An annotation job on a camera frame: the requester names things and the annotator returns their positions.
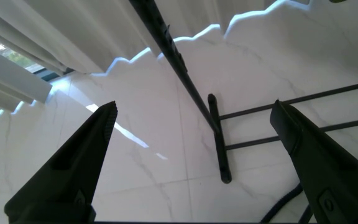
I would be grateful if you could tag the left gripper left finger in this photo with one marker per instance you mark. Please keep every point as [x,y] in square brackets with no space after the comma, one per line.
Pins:
[48,193]

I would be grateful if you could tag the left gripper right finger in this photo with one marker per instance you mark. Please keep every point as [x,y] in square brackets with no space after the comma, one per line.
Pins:
[346,189]

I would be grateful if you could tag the black clothes rack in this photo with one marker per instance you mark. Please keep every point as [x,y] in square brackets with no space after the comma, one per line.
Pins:
[172,53]

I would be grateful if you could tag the window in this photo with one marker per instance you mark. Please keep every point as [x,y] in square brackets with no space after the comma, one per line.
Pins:
[20,59]

